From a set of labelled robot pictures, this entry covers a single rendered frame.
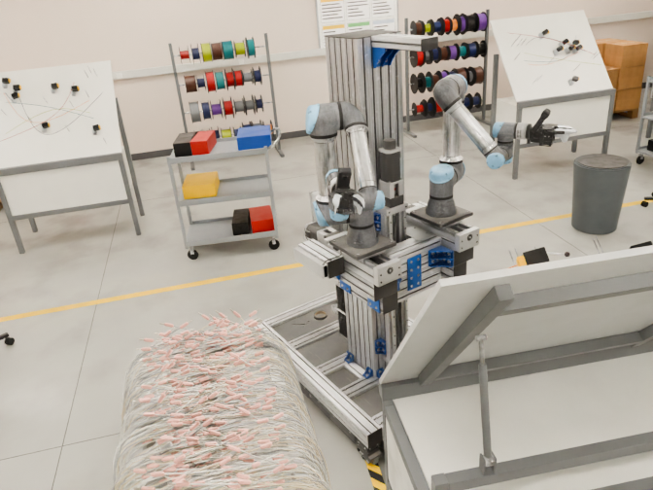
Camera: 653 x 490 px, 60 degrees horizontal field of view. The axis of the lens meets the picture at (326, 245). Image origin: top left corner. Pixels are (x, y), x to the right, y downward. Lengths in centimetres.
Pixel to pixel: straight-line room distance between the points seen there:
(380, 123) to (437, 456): 146
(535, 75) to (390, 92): 431
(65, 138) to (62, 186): 46
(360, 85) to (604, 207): 332
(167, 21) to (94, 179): 330
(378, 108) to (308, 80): 628
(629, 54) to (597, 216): 420
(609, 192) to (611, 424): 336
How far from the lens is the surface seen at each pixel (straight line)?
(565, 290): 154
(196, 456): 117
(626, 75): 936
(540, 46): 713
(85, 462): 356
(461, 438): 214
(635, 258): 152
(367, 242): 255
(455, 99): 271
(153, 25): 866
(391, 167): 268
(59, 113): 628
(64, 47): 880
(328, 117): 236
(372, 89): 264
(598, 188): 538
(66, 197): 613
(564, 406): 232
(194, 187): 516
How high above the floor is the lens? 230
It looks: 26 degrees down
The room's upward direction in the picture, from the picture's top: 5 degrees counter-clockwise
